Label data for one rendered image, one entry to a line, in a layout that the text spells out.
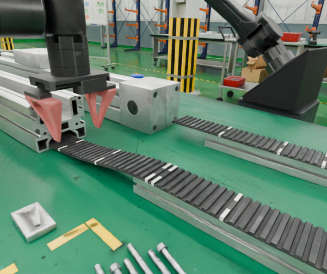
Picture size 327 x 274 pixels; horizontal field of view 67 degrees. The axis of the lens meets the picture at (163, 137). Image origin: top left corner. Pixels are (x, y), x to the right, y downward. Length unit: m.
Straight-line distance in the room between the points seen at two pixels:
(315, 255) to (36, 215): 0.28
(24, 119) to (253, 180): 0.38
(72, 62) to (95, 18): 5.88
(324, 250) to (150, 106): 0.36
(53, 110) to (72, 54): 0.08
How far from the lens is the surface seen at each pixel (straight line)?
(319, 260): 0.27
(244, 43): 0.88
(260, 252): 0.28
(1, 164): 0.47
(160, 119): 0.53
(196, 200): 0.28
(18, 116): 0.49
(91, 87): 0.39
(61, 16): 0.38
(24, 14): 0.35
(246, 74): 5.55
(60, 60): 0.38
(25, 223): 0.32
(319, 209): 0.38
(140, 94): 0.50
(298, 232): 0.28
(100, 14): 6.18
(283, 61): 0.86
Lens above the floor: 0.99
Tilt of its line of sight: 24 degrees down
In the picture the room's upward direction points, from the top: 2 degrees clockwise
